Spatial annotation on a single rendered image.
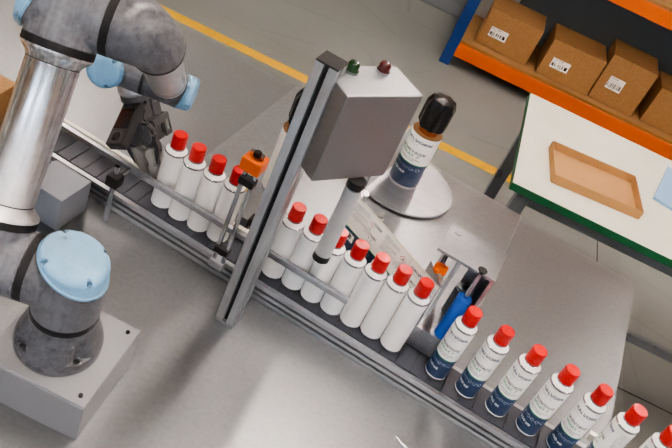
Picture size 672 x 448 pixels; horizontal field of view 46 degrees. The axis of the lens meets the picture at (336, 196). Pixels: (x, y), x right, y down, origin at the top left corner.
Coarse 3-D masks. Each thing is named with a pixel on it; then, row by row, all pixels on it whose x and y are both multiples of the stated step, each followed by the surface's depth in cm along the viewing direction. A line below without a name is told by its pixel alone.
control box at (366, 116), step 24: (360, 72) 139; (336, 96) 134; (360, 96) 133; (384, 96) 136; (408, 96) 139; (336, 120) 134; (360, 120) 137; (384, 120) 140; (408, 120) 144; (312, 144) 141; (336, 144) 138; (360, 144) 142; (384, 144) 145; (312, 168) 141; (336, 168) 143; (360, 168) 147; (384, 168) 150
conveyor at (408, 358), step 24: (72, 144) 190; (96, 168) 186; (120, 168) 190; (120, 192) 183; (144, 192) 186; (168, 216) 183; (240, 240) 185; (312, 312) 176; (360, 336) 175; (408, 360) 175; (432, 384) 172; (480, 408) 171
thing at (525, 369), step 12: (540, 348) 161; (516, 360) 165; (528, 360) 162; (540, 360) 161; (516, 372) 163; (528, 372) 162; (504, 384) 167; (516, 384) 164; (528, 384) 164; (492, 396) 170; (504, 396) 167; (516, 396) 166; (492, 408) 170; (504, 408) 169
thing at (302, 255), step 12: (324, 216) 169; (312, 228) 169; (324, 228) 169; (300, 240) 171; (312, 240) 169; (300, 252) 172; (312, 252) 171; (300, 264) 173; (312, 264) 175; (288, 276) 176; (288, 288) 178; (300, 288) 179
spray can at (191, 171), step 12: (192, 156) 172; (204, 156) 173; (192, 168) 173; (204, 168) 175; (180, 180) 176; (192, 180) 175; (180, 192) 177; (192, 192) 178; (180, 204) 179; (180, 216) 181
